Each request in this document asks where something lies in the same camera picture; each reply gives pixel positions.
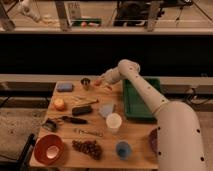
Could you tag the purple bowl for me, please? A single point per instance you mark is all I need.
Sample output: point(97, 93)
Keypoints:
point(153, 140)

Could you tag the white plastic cup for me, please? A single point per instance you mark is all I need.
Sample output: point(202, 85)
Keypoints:
point(113, 122)

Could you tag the black rectangular case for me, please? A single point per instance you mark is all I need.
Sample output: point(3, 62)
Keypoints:
point(81, 110)

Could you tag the orange round fruit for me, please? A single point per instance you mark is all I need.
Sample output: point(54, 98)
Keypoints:
point(59, 104)

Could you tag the wooden handled utensil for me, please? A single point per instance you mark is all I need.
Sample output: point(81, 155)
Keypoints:
point(86, 101)

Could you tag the blue plastic cup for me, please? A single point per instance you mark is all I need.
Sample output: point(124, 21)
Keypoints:
point(123, 150)

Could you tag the bunch of dark grapes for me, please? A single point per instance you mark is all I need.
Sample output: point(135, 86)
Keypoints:
point(91, 148)

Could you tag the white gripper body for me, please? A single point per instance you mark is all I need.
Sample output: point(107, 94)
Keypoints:
point(108, 76)

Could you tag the orange red bowl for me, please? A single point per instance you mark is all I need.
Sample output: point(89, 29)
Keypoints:
point(48, 149)

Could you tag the black chair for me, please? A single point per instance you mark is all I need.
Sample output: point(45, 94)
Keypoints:
point(16, 164)

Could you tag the black binder clip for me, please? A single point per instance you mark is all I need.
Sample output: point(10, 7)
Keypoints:
point(50, 125)

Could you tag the small metal cup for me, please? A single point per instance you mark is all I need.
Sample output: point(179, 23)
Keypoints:
point(86, 83)

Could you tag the green plastic tray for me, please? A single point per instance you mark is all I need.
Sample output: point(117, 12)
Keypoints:
point(135, 108)

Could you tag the black handled tool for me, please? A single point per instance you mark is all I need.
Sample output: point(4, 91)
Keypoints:
point(74, 120)

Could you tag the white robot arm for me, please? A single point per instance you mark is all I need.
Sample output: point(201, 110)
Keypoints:
point(179, 139)

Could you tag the blue sponge block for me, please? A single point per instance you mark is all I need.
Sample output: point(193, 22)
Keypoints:
point(64, 87)

